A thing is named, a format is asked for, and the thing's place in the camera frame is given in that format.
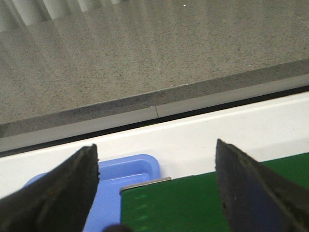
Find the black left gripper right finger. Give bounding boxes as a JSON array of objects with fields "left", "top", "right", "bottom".
[{"left": 215, "top": 139, "right": 309, "bottom": 232}]

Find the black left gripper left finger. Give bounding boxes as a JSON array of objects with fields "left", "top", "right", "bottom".
[{"left": 0, "top": 145, "right": 99, "bottom": 232}]

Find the blue plastic tray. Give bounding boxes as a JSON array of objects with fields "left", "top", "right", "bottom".
[{"left": 23, "top": 154, "right": 160, "bottom": 232}]

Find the green conveyor belt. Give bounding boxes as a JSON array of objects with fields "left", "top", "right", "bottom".
[{"left": 120, "top": 152, "right": 309, "bottom": 232}]

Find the grey speckled stone counter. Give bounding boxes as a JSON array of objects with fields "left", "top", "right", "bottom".
[{"left": 0, "top": 0, "right": 309, "bottom": 138}]

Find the white pleated curtain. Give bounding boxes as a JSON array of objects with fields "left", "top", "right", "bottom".
[{"left": 0, "top": 0, "right": 123, "bottom": 32}]

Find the aluminium conveyor frame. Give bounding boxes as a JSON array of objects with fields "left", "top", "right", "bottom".
[{"left": 120, "top": 177, "right": 172, "bottom": 193}]

